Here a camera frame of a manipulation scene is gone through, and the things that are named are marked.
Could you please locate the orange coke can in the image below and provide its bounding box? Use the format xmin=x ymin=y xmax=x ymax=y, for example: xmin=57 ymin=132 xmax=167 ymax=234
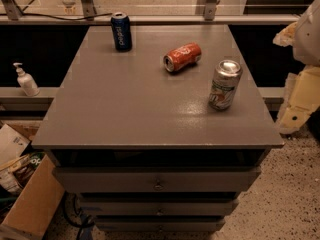
xmin=163 ymin=43 xmax=202 ymax=72

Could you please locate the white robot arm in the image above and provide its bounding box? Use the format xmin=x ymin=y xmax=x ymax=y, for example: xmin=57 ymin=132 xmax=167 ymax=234
xmin=273 ymin=0 xmax=320 ymax=134

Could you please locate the silver green soda can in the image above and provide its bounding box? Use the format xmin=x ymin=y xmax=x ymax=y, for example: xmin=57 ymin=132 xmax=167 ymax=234
xmin=209 ymin=60 xmax=242 ymax=110

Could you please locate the blue pepsi can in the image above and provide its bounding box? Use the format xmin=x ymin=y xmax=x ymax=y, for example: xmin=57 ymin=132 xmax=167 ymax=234
xmin=111 ymin=12 xmax=132 ymax=52

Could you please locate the grey drawer cabinet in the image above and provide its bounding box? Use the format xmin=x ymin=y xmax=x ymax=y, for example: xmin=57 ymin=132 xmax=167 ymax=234
xmin=31 ymin=24 xmax=285 ymax=233

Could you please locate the top grey drawer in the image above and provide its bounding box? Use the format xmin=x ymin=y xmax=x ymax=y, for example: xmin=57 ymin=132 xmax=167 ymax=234
xmin=53 ymin=167 xmax=261 ymax=193

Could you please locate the grey drawer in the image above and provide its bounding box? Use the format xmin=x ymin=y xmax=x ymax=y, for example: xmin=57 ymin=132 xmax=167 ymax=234
xmin=53 ymin=167 xmax=261 ymax=193
xmin=80 ymin=199 xmax=239 ymax=216
xmin=95 ymin=216 xmax=225 ymax=232

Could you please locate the middle grey drawer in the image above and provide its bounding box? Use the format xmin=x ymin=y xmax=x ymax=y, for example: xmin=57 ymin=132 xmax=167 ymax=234
xmin=80 ymin=199 xmax=239 ymax=216

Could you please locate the bottom grey drawer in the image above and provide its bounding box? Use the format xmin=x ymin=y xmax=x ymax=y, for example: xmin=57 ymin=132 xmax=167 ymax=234
xmin=95 ymin=216 xmax=225 ymax=232

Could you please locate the white pump dispenser bottle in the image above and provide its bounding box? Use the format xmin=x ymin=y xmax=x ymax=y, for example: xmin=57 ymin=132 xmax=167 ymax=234
xmin=13 ymin=62 xmax=40 ymax=97

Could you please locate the white paper sheet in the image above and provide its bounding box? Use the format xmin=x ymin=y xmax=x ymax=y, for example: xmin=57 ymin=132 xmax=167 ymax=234
xmin=0 ymin=124 xmax=30 ymax=164

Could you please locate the snack bag in box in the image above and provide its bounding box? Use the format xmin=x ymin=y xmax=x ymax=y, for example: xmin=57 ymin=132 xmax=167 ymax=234
xmin=0 ymin=152 xmax=45 ymax=195

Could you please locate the brown cardboard box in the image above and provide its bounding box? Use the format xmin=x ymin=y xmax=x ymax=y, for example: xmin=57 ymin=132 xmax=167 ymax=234
xmin=0 ymin=123 xmax=66 ymax=240

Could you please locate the black cable on ledge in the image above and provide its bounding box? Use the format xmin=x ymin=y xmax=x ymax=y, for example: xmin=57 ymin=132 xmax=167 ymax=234
xmin=0 ymin=11 xmax=114 ymax=21

